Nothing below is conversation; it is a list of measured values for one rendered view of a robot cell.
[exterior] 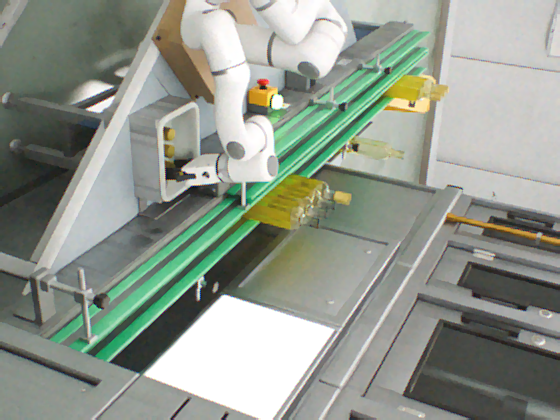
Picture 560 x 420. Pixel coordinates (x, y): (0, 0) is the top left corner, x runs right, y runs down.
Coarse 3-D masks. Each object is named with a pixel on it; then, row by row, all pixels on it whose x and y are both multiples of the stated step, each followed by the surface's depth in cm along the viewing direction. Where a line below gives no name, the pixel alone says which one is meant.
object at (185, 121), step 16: (176, 112) 177; (192, 112) 186; (160, 128) 172; (176, 128) 190; (192, 128) 188; (160, 144) 174; (176, 144) 192; (192, 144) 190; (160, 160) 176; (160, 176) 178; (176, 192) 186
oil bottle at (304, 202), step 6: (270, 192) 209; (276, 192) 209; (282, 192) 209; (288, 192) 209; (270, 198) 207; (276, 198) 206; (282, 198) 206; (288, 198) 205; (294, 198) 206; (300, 198) 206; (306, 198) 206; (300, 204) 203; (306, 204) 204; (312, 204) 206; (306, 210) 204
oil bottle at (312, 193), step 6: (276, 186) 212; (282, 186) 212; (288, 186) 212; (294, 186) 212; (300, 186) 213; (306, 186) 213; (294, 192) 210; (300, 192) 209; (306, 192) 209; (312, 192) 209; (318, 192) 210; (312, 198) 208; (318, 198) 209
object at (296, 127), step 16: (416, 32) 334; (400, 48) 310; (368, 64) 287; (384, 64) 287; (352, 80) 268; (368, 80) 268; (336, 96) 252; (304, 112) 236; (320, 112) 237; (288, 128) 224; (304, 128) 224; (288, 144) 213
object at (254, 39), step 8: (240, 24) 186; (240, 32) 183; (248, 32) 182; (256, 32) 182; (264, 32) 181; (272, 32) 181; (240, 40) 183; (248, 40) 182; (256, 40) 181; (264, 40) 180; (248, 48) 182; (256, 48) 181; (264, 48) 180; (248, 56) 183; (256, 56) 182; (264, 56) 181; (256, 64) 186; (264, 64) 184
